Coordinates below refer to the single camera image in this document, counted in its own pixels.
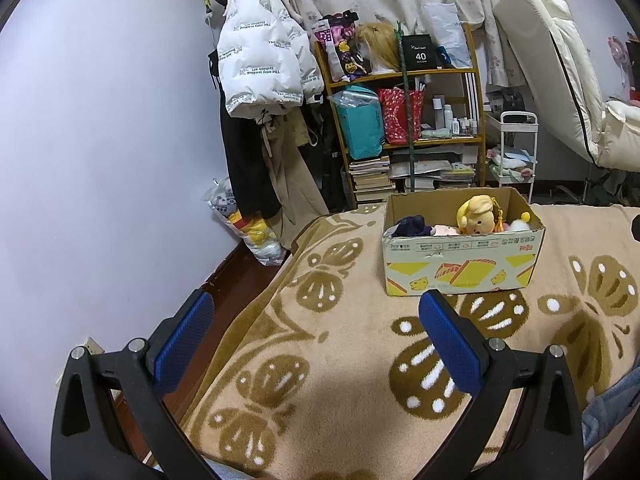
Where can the teal bag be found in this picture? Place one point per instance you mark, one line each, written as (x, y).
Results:
(360, 125)

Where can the row of cosmetic bottles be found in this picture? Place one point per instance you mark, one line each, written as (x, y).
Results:
(447, 115)

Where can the chair base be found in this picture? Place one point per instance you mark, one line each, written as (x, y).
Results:
(565, 191)

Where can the beige trousers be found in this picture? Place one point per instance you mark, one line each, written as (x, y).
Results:
(295, 185)

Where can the pink wall decoration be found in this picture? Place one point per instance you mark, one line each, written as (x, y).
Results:
(622, 50)

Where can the black box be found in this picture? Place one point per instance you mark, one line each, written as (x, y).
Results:
(420, 52)

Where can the yellow plush doll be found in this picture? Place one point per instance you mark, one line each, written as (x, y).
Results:
(477, 212)

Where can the stack of books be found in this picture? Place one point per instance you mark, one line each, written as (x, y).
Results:
(370, 180)

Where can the light green pouch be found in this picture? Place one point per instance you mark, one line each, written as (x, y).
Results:
(435, 133)

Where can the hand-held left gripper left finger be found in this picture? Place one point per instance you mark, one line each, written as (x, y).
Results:
(182, 340)

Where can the white wall outlet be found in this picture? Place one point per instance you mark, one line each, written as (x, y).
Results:
(93, 346)

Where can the black hanging bag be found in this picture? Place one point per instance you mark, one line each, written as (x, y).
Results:
(330, 170)

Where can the wooden shelf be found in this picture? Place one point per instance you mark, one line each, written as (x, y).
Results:
(450, 138)

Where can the white plush toy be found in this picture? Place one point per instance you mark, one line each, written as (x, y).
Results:
(522, 217)

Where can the red gift bag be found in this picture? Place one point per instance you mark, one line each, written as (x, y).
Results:
(395, 115)

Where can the dark blue plush toy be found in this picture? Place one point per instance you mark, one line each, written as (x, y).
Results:
(412, 225)

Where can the cream mattress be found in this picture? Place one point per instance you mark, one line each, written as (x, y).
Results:
(550, 35)

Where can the person's blue jeans leg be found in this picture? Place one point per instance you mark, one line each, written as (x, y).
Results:
(615, 405)

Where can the black hanging garment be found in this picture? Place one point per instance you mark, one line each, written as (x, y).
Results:
(245, 170)

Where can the white puffer jacket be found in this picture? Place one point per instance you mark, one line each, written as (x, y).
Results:
(260, 60)

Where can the white trolley cart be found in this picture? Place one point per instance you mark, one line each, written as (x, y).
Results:
(519, 114)

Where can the dark bag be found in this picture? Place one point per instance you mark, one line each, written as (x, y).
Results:
(507, 100)

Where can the green pole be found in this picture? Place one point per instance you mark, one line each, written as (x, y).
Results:
(406, 110)

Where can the clear bag with yellow contents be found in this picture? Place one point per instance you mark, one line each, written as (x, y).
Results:
(262, 245)

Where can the blonde wig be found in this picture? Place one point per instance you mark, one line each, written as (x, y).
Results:
(382, 45)

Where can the pile of books and papers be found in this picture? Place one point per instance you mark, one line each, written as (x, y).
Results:
(435, 167)

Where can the white printed plastic bag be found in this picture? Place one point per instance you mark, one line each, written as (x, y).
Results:
(222, 200)

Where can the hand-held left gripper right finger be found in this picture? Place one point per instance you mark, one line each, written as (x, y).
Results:
(450, 345)

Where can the printed tote bag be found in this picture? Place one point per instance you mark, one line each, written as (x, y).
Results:
(345, 55)

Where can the cardboard box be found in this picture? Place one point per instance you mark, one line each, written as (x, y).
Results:
(450, 270)

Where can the pastel folded cloths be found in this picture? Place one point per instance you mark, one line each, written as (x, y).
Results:
(510, 160)

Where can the beige patterned blanket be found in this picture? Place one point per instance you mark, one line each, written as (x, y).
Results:
(350, 360)

